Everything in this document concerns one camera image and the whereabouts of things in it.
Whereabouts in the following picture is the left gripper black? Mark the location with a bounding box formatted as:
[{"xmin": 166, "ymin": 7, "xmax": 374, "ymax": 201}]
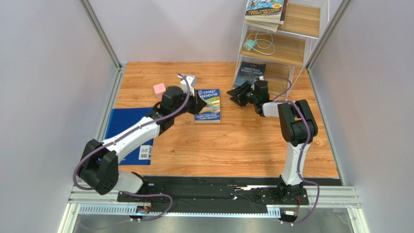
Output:
[{"xmin": 172, "ymin": 88, "xmax": 207, "ymax": 118}]

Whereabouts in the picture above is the blue 91-storey treehouse book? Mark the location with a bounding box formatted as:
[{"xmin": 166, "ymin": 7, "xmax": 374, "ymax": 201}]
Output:
[{"xmin": 194, "ymin": 89, "xmax": 221, "ymax": 123}]

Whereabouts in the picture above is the nineteen eighty-four book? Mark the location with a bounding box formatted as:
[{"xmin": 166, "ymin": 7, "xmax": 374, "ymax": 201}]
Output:
[{"xmin": 233, "ymin": 62, "xmax": 266, "ymax": 88}]

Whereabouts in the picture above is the orange 78-storey treehouse book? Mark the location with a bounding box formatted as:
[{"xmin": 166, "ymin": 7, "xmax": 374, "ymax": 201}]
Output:
[{"xmin": 244, "ymin": 19, "xmax": 279, "ymax": 33}]

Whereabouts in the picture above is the three days to see book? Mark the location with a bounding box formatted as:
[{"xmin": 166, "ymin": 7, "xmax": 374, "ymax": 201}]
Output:
[{"xmin": 244, "ymin": 0, "xmax": 289, "ymax": 24}]

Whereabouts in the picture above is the black 169-storey treehouse book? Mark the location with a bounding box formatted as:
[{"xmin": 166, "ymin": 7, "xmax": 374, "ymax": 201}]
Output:
[{"xmin": 245, "ymin": 0, "xmax": 285, "ymax": 20}]

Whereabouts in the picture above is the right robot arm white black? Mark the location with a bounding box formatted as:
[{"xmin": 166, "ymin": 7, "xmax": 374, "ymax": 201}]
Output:
[{"xmin": 227, "ymin": 80, "xmax": 318, "ymax": 196}]

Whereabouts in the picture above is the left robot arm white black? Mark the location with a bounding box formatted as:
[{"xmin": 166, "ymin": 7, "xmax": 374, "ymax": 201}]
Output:
[{"xmin": 72, "ymin": 86, "xmax": 207, "ymax": 195}]

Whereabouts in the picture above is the pink cube power adapter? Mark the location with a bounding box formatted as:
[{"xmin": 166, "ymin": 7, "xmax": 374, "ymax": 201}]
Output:
[{"xmin": 153, "ymin": 83, "xmax": 166, "ymax": 100}]

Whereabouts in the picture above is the blue file folder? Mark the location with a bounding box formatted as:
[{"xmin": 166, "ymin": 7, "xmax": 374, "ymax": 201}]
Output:
[{"xmin": 104, "ymin": 107, "xmax": 158, "ymax": 166}]

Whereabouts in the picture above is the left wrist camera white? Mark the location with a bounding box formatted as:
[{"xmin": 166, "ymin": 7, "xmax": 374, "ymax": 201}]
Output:
[{"xmin": 178, "ymin": 73, "xmax": 198, "ymax": 96}]

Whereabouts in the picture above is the light blue charger with cable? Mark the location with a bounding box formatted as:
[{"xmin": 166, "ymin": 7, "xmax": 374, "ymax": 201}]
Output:
[{"xmin": 242, "ymin": 31, "xmax": 276, "ymax": 55}]

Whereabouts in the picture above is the white wire wooden shelf rack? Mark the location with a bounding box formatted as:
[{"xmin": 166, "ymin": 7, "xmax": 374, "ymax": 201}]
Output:
[{"xmin": 234, "ymin": 0, "xmax": 330, "ymax": 97}]

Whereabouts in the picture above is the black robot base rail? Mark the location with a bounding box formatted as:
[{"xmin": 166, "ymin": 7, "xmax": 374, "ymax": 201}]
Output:
[{"xmin": 117, "ymin": 176, "xmax": 310, "ymax": 215}]

